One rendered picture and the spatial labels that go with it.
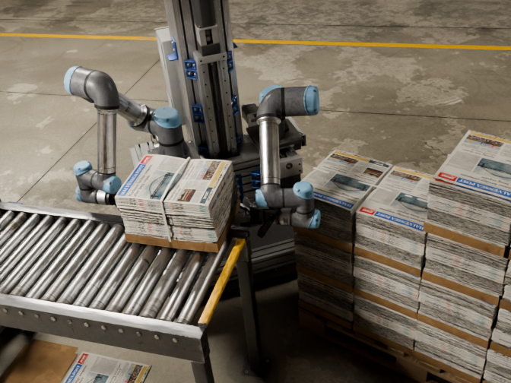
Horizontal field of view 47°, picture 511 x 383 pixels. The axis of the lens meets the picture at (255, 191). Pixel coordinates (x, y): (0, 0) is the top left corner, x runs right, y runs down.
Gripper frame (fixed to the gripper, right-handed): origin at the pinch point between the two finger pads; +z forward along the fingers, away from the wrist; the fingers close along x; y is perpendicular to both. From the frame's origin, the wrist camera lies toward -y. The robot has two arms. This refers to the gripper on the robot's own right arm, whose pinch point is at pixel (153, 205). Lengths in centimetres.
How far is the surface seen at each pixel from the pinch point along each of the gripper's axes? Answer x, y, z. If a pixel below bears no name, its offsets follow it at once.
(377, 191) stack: 22, 2, 90
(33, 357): -31, -80, -67
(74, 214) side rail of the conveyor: -11.8, -0.1, -31.1
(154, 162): -2.0, 23.7, 6.1
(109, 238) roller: -22.8, -0.2, -8.7
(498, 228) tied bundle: -8, 15, 133
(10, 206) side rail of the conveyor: -12, 0, -63
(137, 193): -21.9, 23.1, 8.0
